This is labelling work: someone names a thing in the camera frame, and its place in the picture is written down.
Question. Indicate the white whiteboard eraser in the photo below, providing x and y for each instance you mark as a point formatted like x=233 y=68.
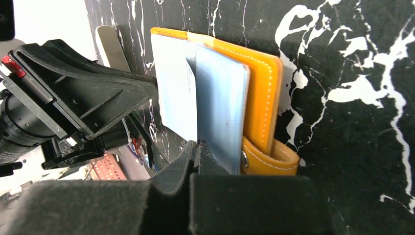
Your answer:
x=110 y=49

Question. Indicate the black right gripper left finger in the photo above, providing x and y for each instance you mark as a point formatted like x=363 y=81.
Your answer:
x=157 y=206

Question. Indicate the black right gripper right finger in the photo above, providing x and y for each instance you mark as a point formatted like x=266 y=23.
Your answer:
x=224 y=204

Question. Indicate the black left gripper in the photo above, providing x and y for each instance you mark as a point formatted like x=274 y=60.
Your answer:
x=71 y=107

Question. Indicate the orange leather card holder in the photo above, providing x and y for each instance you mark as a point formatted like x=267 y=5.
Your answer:
x=235 y=105

